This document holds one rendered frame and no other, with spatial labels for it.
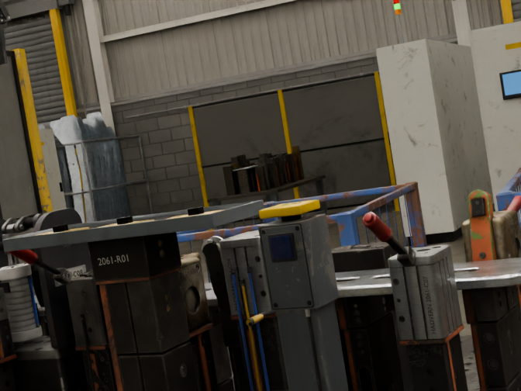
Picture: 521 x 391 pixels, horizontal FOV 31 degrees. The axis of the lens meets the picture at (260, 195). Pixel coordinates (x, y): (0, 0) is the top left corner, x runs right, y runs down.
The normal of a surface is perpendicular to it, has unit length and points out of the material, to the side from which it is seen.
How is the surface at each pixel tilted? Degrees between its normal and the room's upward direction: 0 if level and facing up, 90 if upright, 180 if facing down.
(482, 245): 78
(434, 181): 90
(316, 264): 90
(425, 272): 90
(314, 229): 90
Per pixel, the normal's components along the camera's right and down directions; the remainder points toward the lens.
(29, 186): 0.94, -0.13
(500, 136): -0.33, 0.11
